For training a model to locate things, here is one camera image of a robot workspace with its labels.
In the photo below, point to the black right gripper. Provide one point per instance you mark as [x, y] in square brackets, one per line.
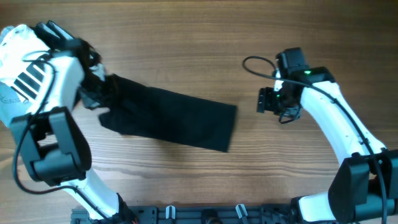
[265, 100]

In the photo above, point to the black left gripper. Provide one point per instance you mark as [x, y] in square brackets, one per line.
[92, 103]

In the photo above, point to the black polo shirt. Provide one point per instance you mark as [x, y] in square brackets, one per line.
[150, 112]

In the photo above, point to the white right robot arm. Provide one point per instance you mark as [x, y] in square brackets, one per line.
[365, 186]

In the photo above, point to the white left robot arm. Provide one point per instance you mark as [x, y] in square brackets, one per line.
[48, 141]

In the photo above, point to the folded black shirt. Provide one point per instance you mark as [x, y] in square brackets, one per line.
[57, 38]

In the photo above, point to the folded white striped shirt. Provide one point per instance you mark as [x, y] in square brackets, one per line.
[19, 46]

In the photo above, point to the folded grey shirt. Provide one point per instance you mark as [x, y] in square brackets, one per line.
[11, 105]

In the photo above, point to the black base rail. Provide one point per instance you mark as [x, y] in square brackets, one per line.
[262, 214]

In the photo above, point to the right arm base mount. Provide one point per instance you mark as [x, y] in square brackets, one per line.
[311, 209]

